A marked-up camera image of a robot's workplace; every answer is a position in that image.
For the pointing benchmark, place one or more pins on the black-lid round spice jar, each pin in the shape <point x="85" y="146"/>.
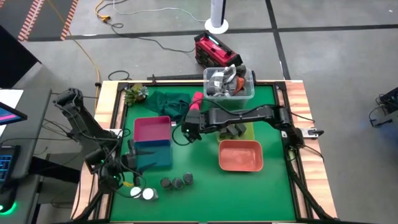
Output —
<point x="177" y="183"/>
<point x="188" y="178"/>
<point x="165" y="183"/>

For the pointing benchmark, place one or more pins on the computer monitor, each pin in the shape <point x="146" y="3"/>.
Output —
<point x="9" y="115"/>

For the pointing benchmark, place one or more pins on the red and black toolbox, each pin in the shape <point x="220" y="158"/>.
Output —
<point x="217" y="51"/>

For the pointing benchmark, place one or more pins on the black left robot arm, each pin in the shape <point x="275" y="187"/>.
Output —
<point x="77" y="118"/>

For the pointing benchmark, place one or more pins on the grey striped towel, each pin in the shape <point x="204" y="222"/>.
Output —
<point x="222" y="81"/>

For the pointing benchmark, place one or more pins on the blue plastic bin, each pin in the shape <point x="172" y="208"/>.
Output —
<point x="161" y="155"/>

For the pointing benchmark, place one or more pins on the pink plastic bin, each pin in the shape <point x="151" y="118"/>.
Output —
<point x="152" y="129"/>

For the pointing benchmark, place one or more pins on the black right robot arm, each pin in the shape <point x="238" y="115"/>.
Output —
<point x="242" y="115"/>

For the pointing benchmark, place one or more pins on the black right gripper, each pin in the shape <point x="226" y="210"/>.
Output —
<point x="193" y="121"/>

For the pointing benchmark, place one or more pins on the black aluminium table frame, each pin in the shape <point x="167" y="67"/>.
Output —
<point x="284" y="93"/>

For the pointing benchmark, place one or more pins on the dark green cloth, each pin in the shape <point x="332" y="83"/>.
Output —
<point x="169" y="104"/>

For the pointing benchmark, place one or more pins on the yellow tape tag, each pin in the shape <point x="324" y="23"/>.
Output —
<point x="128" y="184"/>

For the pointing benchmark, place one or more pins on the grey desk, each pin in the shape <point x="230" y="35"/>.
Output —
<point x="34" y="124"/>

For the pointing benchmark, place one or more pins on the backlit keyboard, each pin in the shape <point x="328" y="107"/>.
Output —
<point x="6" y="165"/>

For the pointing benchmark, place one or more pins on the black frame clamp knob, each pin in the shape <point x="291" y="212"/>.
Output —
<point x="97" y="84"/>

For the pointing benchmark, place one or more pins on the black panel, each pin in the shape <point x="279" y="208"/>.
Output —
<point x="12" y="59"/>

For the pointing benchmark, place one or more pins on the lime green plastic bin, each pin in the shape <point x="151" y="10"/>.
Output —
<point x="250" y="133"/>

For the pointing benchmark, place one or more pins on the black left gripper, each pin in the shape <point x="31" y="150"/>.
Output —
<point x="130" y="160"/>

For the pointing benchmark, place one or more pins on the orange cloth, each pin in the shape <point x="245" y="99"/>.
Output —
<point x="240" y="85"/>

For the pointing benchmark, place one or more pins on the black striped-edge floor mat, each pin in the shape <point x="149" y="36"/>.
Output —
<point x="46" y="18"/>

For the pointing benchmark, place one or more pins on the white paper sheet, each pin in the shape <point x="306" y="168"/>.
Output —
<point x="11" y="96"/>

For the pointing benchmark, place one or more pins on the potted succulent plant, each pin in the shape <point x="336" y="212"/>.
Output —
<point x="136" y="93"/>

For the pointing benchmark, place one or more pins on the orange plastic bin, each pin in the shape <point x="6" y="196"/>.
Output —
<point x="241" y="155"/>

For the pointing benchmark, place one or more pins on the clear plastic tub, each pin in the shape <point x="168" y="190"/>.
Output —
<point x="230" y="101"/>

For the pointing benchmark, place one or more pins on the black bar on floor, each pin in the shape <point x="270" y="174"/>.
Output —
<point x="174" y="77"/>

